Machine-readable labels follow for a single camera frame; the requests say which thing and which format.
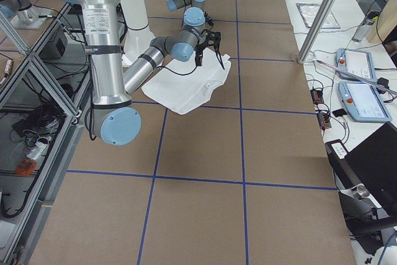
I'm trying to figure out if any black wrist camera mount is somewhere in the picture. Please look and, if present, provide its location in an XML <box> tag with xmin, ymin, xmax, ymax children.
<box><xmin>203</xmin><ymin>29</ymin><xmax>225</xmax><ymax>70</ymax></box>

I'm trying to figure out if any silver foil tray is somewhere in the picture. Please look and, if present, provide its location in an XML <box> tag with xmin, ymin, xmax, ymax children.
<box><xmin>296</xmin><ymin>2</ymin><xmax>341</xmax><ymax>29</ymax></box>

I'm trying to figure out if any black laptop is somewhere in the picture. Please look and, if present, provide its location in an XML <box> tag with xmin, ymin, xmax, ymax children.
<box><xmin>325</xmin><ymin>122</ymin><xmax>396</xmax><ymax>254</ymax></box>

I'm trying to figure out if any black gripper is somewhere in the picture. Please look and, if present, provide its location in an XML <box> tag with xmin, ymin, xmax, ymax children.
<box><xmin>195</xmin><ymin>37</ymin><xmax>208</xmax><ymax>66</ymax></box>

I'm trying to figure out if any upper blue teach pendant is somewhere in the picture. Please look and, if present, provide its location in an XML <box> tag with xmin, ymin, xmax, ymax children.
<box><xmin>336</xmin><ymin>48</ymin><xmax>377</xmax><ymax>83</ymax></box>

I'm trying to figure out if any upper black orange circuit module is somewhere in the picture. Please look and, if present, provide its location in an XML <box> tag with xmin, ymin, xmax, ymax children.
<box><xmin>310</xmin><ymin>89</ymin><xmax>324</xmax><ymax>104</ymax></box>

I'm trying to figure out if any lower black orange circuit module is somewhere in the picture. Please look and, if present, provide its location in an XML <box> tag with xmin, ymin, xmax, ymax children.
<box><xmin>316</xmin><ymin>111</ymin><xmax>332</xmax><ymax>130</ymax></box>

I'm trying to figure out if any white long-sleeve printed shirt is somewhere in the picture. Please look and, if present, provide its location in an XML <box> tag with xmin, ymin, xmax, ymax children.
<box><xmin>141</xmin><ymin>48</ymin><xmax>231</xmax><ymax>115</ymax></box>

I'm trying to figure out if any black orange circuit module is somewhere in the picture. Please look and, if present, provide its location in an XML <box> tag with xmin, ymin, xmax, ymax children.
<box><xmin>316</xmin><ymin>111</ymin><xmax>332</xmax><ymax>130</ymax></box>
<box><xmin>310</xmin><ymin>89</ymin><xmax>324</xmax><ymax>104</ymax></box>

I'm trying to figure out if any lower blue teach pendant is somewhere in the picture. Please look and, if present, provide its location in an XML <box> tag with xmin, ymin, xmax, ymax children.
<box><xmin>338</xmin><ymin>81</ymin><xmax>393</xmax><ymax>123</ymax></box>

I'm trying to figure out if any aluminium frame post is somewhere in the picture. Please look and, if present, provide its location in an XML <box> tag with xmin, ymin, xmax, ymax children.
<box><xmin>297</xmin><ymin>0</ymin><xmax>335</xmax><ymax>64</ymax></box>

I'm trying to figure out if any blue teach pendant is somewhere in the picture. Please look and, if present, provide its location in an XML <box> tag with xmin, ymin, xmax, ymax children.
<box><xmin>336</xmin><ymin>48</ymin><xmax>377</xmax><ymax>83</ymax></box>
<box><xmin>338</xmin><ymin>81</ymin><xmax>393</xmax><ymax>123</ymax></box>

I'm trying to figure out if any white camera stand base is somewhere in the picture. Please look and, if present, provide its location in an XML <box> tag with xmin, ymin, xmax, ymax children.
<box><xmin>121</xmin><ymin>0</ymin><xmax>154</xmax><ymax>68</ymax></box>

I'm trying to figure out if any orange device under table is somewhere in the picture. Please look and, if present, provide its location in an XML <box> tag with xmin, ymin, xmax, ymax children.
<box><xmin>16</xmin><ymin>158</ymin><xmax>37</xmax><ymax>176</ymax></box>

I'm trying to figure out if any grey water bottle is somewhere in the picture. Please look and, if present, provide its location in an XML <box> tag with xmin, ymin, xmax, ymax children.
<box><xmin>352</xmin><ymin>10</ymin><xmax>380</xmax><ymax>42</ymax></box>

